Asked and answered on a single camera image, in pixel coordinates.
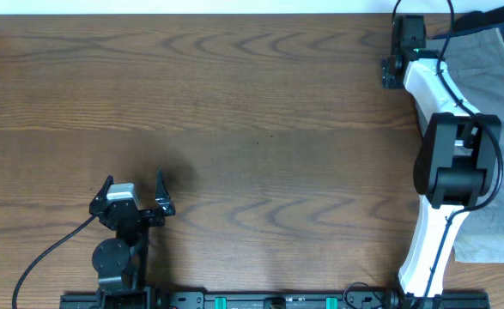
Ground grey shorts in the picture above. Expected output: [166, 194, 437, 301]
[425, 26, 504, 264]

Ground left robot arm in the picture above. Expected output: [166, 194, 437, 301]
[89, 171, 176, 309]

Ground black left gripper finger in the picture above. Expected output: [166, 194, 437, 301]
[155, 170, 173, 210]
[93, 175, 113, 205]

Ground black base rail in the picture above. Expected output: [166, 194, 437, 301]
[60, 288, 491, 309]

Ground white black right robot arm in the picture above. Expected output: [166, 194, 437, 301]
[382, 47, 503, 308]

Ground black garment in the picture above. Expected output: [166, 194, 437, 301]
[453, 6, 504, 32]

